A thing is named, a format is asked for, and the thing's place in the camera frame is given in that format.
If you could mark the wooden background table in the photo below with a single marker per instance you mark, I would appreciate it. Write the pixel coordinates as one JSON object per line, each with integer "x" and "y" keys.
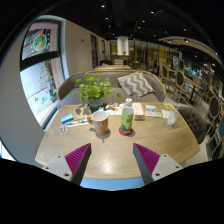
{"x": 111, "y": 68}

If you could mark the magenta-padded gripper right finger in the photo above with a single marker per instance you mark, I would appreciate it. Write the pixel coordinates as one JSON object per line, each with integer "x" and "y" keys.
{"x": 146, "y": 156}

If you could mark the clear bottle with green label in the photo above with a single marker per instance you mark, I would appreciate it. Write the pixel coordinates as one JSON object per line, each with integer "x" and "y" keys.
{"x": 127, "y": 120}

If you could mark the blue and white small packet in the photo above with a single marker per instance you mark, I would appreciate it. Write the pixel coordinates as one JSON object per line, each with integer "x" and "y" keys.
{"x": 151, "y": 108}

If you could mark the brown paper cup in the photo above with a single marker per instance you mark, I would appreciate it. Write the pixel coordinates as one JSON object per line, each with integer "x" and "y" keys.
{"x": 100, "y": 124}

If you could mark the flat round red coaster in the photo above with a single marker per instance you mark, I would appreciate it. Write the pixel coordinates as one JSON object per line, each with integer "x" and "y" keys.
{"x": 121, "y": 132}

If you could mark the yellow card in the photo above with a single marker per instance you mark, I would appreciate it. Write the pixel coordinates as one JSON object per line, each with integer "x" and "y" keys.
{"x": 169, "y": 106}

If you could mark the group of ceiling lights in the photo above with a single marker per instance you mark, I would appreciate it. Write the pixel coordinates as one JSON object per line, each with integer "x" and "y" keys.
{"x": 103, "y": 5}

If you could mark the green potted plant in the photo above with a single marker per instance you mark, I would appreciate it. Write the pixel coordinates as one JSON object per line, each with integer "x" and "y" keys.
{"x": 93, "y": 88}

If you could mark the grey chevron cushion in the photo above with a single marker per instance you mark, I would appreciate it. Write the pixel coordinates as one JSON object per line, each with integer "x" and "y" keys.
{"x": 136, "y": 84}

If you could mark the group of dining chairs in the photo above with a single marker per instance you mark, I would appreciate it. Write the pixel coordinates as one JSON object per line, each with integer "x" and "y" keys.
{"x": 180, "y": 78}

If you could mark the dark tufted armchair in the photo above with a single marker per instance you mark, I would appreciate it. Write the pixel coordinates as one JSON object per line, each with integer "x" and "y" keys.
{"x": 195, "y": 121}

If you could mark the blue flat packet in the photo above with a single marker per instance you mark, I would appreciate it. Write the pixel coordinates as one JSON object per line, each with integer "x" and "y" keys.
{"x": 67, "y": 118}

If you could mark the white and orange box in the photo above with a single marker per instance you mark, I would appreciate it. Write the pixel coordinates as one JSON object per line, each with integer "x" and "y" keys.
{"x": 139, "y": 110}

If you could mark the grey curved sofa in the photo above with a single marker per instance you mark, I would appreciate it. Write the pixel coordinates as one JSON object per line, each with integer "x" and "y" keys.
{"x": 66, "y": 95}

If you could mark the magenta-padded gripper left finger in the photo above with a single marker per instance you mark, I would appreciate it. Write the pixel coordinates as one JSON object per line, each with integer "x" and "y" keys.
{"x": 78, "y": 156}

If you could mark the white paper slip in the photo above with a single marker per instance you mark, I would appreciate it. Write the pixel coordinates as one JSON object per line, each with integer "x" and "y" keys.
{"x": 154, "y": 114}

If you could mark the window with holiday stickers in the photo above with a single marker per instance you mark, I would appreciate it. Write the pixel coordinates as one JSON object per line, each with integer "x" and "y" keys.
{"x": 40, "y": 80}

